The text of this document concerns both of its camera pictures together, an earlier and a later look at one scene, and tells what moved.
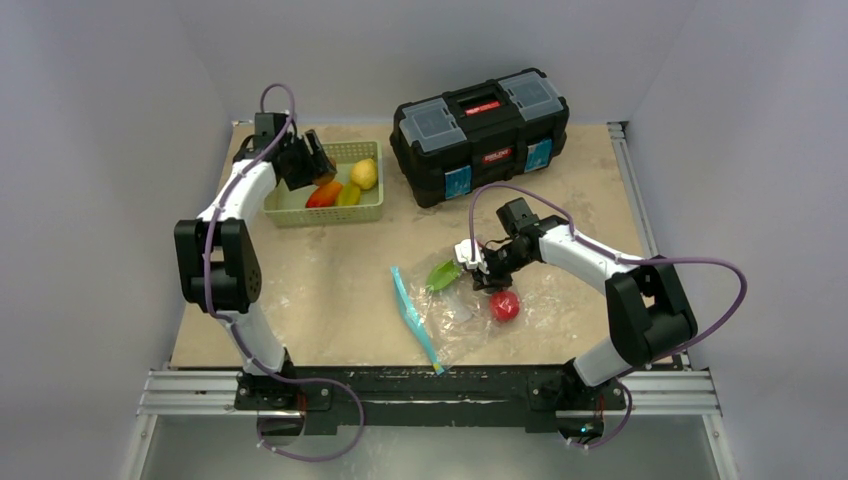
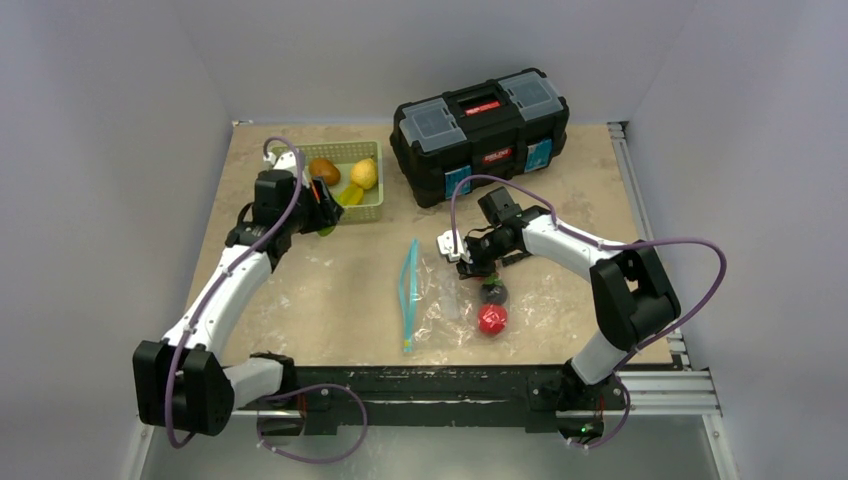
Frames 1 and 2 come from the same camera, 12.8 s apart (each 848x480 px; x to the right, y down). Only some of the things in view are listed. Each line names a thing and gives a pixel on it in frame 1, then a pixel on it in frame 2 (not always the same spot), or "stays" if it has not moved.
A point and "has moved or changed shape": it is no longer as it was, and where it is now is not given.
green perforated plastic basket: x=288 y=209 stays
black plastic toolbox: x=461 y=141 stays
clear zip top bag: x=453 y=320 has moved or changed shape
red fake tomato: x=504 y=305 → x=492 y=319
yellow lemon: x=364 y=173 stays
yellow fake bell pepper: x=350 y=195 stays
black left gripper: x=309 y=173 → x=325 y=213
